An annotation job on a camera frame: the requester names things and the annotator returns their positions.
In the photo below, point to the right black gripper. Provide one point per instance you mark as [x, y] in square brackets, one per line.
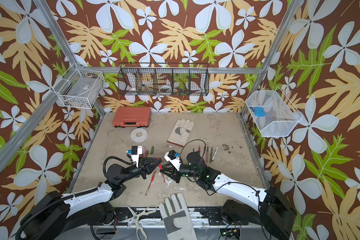
[175, 173]

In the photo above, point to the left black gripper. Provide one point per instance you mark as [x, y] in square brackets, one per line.
[144, 167]

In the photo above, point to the brown fountain pen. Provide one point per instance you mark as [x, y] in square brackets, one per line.
[207, 155]

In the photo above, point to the dark green pen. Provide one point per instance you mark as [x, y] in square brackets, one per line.
[211, 155]

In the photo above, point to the brown capped white marker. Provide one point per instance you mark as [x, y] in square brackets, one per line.
[215, 153]

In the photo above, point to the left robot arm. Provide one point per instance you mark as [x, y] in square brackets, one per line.
[56, 214]

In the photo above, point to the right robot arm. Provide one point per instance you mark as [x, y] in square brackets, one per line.
[268, 208]

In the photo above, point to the beige work glove far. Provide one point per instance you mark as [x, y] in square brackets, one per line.
[181, 132]

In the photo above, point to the beige work glove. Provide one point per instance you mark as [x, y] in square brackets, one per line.
[181, 132]
[177, 219]

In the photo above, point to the red plastic tool case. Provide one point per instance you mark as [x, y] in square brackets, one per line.
[132, 117]

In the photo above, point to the beige work glove near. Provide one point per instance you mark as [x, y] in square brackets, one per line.
[177, 219]

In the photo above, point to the white tape roll in basket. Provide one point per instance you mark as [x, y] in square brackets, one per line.
[165, 88]

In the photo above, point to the blue object in basket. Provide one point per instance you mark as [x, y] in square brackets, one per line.
[259, 112]

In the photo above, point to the white mesh basket right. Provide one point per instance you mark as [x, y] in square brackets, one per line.
[282, 116]

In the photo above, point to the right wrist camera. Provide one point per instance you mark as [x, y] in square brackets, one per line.
[174, 158]

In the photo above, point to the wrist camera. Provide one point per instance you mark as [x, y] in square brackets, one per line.
[134, 154]
[174, 158]

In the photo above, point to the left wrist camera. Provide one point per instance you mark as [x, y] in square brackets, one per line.
[134, 154]

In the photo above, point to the white handled scissors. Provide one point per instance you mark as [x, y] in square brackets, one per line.
[134, 219]

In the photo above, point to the black wire basket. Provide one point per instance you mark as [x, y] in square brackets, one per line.
[185, 79]

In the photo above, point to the white wire basket left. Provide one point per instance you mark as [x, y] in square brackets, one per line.
[79, 87]

